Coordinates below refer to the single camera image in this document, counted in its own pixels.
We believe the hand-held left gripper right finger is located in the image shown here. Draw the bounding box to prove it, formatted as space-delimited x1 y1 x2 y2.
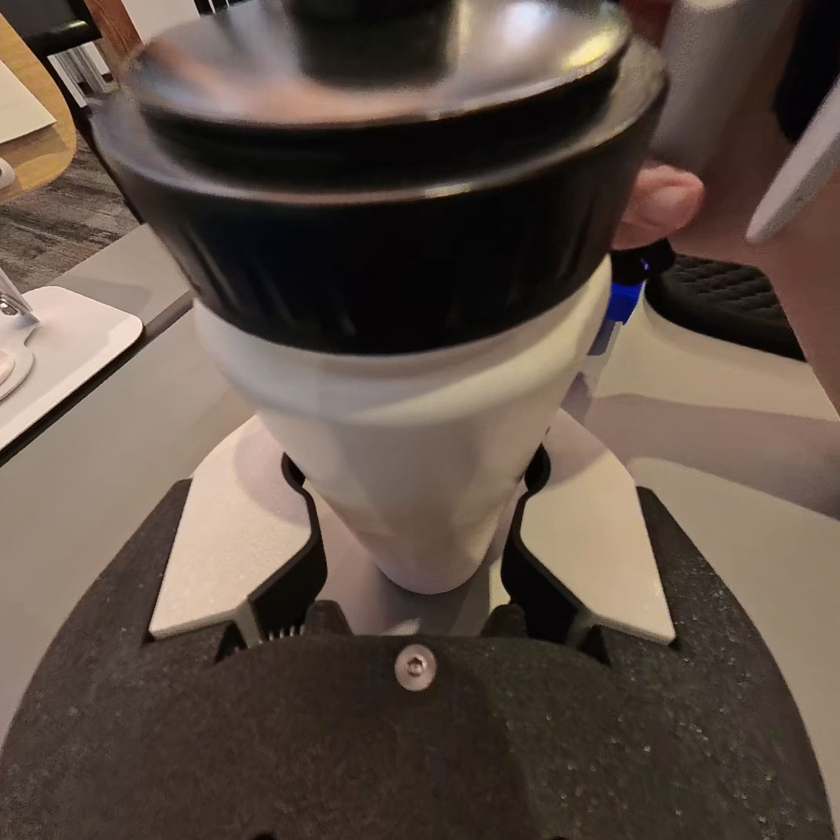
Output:
502 410 677 647

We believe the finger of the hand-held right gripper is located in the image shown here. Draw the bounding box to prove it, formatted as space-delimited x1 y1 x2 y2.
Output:
650 0 798 175

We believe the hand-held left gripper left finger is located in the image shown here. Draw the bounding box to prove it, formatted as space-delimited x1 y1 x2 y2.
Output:
150 416 327 647

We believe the white bottle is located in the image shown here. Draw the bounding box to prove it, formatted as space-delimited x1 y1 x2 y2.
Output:
193 262 614 595

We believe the black bottle lid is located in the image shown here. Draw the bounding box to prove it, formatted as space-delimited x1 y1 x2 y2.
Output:
92 0 670 355

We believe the person's right hand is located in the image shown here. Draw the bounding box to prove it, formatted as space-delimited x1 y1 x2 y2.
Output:
610 121 798 271

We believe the black wrist rest pad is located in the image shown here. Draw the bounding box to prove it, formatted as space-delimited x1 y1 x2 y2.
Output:
646 256 808 361

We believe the white sign stand base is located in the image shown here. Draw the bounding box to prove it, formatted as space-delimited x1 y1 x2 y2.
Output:
0 157 144 454

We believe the black stand leg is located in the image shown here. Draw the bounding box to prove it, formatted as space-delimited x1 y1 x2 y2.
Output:
20 0 99 56

